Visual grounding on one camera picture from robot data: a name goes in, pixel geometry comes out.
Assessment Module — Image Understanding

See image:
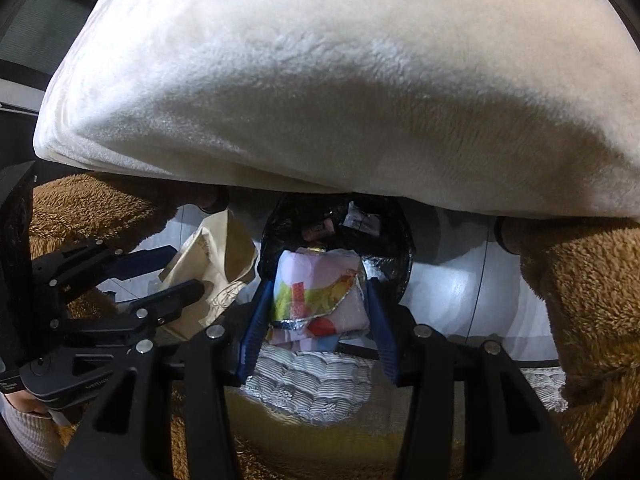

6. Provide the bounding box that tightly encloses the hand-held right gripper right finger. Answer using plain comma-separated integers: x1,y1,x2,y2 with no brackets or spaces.
366,277,583,480

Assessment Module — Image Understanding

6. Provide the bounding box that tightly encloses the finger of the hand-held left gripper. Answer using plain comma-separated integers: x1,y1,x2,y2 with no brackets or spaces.
32,241,178,293
52,280,206,333

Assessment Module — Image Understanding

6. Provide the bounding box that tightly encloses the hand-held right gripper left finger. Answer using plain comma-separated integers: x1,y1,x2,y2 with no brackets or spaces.
52,277,276,480

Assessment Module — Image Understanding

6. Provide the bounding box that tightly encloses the brown paper bag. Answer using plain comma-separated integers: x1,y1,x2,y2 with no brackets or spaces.
159,210,261,341

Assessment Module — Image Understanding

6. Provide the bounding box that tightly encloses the pink wrapper yellow print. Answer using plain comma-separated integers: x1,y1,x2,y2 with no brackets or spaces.
270,250,372,353

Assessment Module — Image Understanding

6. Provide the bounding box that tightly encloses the trash bin with black bag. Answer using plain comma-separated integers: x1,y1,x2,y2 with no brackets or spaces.
260,192,417,311

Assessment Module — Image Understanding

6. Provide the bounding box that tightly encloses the pink wrapper doughnut print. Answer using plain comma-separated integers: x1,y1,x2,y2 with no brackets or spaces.
302,219,337,241

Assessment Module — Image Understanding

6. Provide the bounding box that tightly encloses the person's left forearm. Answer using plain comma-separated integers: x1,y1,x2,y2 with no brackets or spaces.
0,395,66,476

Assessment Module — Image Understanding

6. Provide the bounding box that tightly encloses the grey striped cloth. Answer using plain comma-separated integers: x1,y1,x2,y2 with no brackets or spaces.
225,345,416,426

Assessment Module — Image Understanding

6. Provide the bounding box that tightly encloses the person's left leg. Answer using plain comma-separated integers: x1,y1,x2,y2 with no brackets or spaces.
27,172,226,321

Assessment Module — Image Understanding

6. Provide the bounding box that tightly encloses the person's leg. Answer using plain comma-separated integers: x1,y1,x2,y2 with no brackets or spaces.
27,172,226,321
500,217,640,413

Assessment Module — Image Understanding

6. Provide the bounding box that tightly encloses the person's right leg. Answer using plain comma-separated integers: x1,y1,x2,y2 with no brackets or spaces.
500,217,640,413

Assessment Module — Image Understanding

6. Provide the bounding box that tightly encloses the bed with beige plush blanket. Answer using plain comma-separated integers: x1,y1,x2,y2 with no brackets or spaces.
32,0,640,221

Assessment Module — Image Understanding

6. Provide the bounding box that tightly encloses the dark glass door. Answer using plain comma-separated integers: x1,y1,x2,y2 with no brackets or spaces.
0,0,103,126

